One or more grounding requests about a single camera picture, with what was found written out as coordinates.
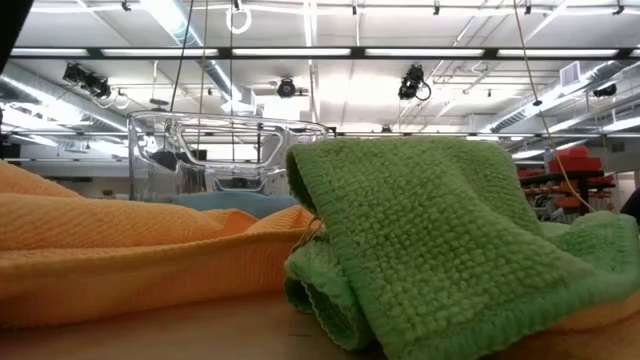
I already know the blue microfiber towel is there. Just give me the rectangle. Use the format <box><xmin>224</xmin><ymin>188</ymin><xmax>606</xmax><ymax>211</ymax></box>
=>
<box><xmin>172</xmin><ymin>192</ymin><xmax>301</xmax><ymax>220</ymax></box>

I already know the white hanging ring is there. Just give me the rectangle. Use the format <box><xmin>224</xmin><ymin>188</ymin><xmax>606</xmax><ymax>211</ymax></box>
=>
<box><xmin>224</xmin><ymin>3</ymin><xmax>254</xmax><ymax>35</ymax></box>

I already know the green microfiber towel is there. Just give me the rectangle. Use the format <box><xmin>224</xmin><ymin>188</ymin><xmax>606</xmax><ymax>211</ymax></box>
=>
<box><xmin>283</xmin><ymin>137</ymin><xmax>640</xmax><ymax>360</ymax></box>

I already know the overhead light bar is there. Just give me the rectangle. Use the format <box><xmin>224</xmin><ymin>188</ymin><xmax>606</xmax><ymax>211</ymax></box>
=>
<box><xmin>9</xmin><ymin>46</ymin><xmax>640</xmax><ymax>62</ymax></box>

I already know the ceiling air vent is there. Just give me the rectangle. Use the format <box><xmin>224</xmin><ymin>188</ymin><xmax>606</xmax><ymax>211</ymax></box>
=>
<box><xmin>559</xmin><ymin>61</ymin><xmax>582</xmax><ymax>88</ymax></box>

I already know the clear plastic bin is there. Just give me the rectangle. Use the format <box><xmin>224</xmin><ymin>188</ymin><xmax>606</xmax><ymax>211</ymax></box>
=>
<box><xmin>127</xmin><ymin>109</ymin><xmax>330</xmax><ymax>204</ymax></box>

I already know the orange microfiber towel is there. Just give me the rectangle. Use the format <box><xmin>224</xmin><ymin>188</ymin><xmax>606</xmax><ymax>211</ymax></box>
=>
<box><xmin>0</xmin><ymin>159</ymin><xmax>326</xmax><ymax>329</ymax></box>
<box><xmin>479</xmin><ymin>292</ymin><xmax>640</xmax><ymax>360</ymax></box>

